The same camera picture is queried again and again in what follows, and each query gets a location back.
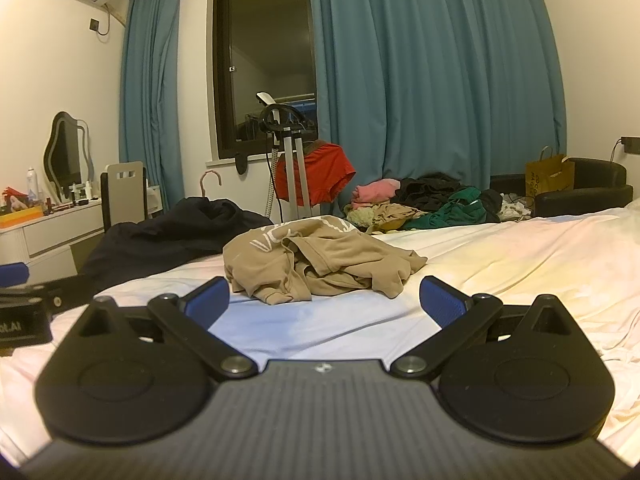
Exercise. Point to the dark window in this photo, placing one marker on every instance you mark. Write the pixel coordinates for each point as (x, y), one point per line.
(259, 46)

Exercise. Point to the wavy black mirror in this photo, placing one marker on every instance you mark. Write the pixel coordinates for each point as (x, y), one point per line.
(67, 159)

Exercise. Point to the wall power socket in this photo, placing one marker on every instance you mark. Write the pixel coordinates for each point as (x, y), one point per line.
(631, 144)

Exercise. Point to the left blue curtain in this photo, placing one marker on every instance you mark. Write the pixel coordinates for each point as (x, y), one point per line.
(148, 102)

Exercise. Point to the black armchair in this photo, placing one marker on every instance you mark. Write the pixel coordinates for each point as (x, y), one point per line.
(599, 185)

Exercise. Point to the pink umbrella handle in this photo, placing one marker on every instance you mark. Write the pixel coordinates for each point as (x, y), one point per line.
(209, 175)

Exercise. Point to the black clothes pile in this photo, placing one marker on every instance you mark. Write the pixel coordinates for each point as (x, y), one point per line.
(432, 191)

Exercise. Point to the red garment on stand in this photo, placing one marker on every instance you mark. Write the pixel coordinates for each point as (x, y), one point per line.
(328, 171)

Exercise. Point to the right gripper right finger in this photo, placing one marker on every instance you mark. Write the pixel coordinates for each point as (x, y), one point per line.
(463, 320)

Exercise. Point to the brown paper bag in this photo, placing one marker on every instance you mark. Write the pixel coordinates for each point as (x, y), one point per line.
(549, 173)

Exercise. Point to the orange box on dresser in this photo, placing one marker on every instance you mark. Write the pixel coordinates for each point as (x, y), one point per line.
(16, 218)

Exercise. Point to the blue curtain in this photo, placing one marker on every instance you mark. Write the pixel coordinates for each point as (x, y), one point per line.
(468, 88)
(148, 102)

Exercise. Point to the right blue curtain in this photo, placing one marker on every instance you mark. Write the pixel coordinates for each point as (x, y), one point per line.
(468, 88)

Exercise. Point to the white spray bottle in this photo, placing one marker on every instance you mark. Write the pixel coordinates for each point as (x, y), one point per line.
(33, 190)

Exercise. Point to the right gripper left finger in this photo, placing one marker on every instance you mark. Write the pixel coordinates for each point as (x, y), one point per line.
(187, 320)

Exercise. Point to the silver tripod stand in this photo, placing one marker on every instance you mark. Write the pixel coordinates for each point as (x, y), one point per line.
(284, 127)

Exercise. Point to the pink folded garment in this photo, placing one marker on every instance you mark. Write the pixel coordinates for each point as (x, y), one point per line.
(376, 192)

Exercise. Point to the yellow beige clothes pile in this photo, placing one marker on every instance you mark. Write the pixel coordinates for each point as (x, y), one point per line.
(381, 217)

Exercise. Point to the white dresser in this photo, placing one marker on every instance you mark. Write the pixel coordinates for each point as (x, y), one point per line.
(45, 244)

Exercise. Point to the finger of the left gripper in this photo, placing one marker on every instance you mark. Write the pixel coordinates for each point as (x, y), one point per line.
(13, 274)

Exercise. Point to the black garment on bed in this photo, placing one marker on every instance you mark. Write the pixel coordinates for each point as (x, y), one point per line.
(193, 229)

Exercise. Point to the green garment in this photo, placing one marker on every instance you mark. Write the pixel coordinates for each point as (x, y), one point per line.
(467, 207)

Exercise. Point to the beige printed t-shirt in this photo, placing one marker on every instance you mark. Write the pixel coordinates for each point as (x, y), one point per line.
(321, 256)

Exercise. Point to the beige black chair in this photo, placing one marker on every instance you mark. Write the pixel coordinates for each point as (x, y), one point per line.
(123, 193)

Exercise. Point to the black white patterned garment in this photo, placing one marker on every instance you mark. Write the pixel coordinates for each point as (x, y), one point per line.
(515, 208)

